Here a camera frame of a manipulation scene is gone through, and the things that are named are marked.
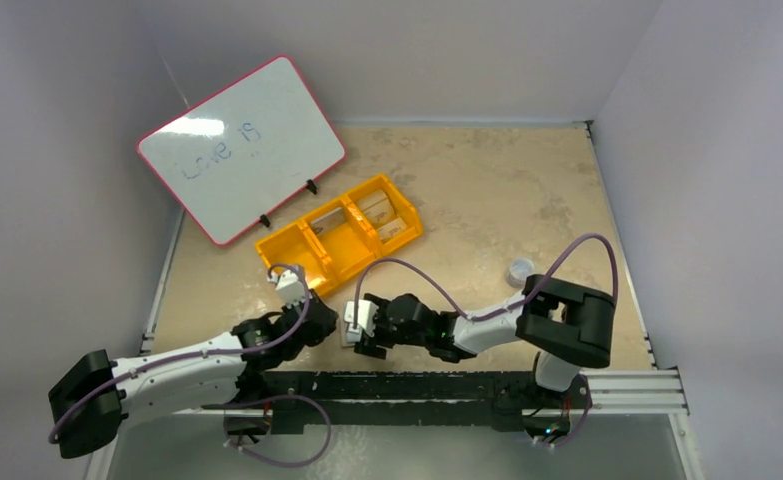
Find black whiteboard stand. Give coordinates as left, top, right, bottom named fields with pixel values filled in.
left=259, top=179, right=318, bottom=228

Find cards in right compartment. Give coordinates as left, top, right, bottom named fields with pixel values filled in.
left=355, top=190, right=408, bottom=242

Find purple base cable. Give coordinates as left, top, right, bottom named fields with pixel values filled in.
left=533, top=394, right=598, bottom=450
left=221, top=388, right=335, bottom=468

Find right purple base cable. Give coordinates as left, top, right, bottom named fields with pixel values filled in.
left=533, top=394, right=598, bottom=450

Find aluminium rail frame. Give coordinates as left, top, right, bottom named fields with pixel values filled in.
left=105, top=125, right=702, bottom=479

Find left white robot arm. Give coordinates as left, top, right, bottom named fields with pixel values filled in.
left=48, top=297, right=338, bottom=459

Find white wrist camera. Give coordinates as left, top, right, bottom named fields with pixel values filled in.
left=268, top=265, right=307, bottom=306
left=342, top=299, right=378, bottom=337

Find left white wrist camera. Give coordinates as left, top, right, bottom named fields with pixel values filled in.
left=268, top=265, right=307, bottom=306

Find yellow plastic compartment tray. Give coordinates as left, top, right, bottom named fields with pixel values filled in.
left=255, top=174, right=423, bottom=295

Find small clear plastic cup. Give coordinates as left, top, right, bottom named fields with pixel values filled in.
left=505, top=257, right=535, bottom=289

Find card in middle compartment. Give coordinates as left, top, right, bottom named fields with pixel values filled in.
left=309, top=207, right=346, bottom=236

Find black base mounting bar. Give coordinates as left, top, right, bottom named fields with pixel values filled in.
left=205, top=363, right=589, bottom=437

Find white board with pink frame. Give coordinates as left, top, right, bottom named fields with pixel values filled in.
left=136, top=55, right=346, bottom=246

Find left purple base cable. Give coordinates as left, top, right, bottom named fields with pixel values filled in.
left=221, top=388, right=335, bottom=468

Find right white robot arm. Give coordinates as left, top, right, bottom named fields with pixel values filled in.
left=343, top=274, right=616, bottom=392

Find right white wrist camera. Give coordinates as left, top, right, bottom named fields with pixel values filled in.
left=342, top=299, right=378, bottom=337

